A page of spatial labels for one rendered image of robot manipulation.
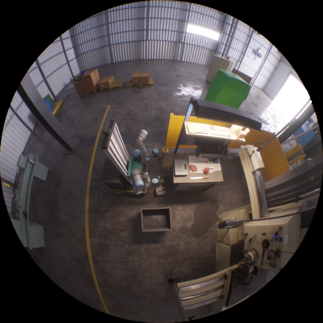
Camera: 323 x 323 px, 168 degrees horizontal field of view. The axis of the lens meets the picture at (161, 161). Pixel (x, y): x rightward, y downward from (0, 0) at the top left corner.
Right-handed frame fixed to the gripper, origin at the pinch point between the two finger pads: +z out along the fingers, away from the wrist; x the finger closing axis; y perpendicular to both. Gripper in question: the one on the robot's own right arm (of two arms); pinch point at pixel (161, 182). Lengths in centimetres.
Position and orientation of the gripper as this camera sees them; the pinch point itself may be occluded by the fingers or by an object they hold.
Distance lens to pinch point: 188.2
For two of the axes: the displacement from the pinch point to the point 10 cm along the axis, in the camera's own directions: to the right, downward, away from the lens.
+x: 1.1, 9.5, -2.9
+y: -9.4, 2.0, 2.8
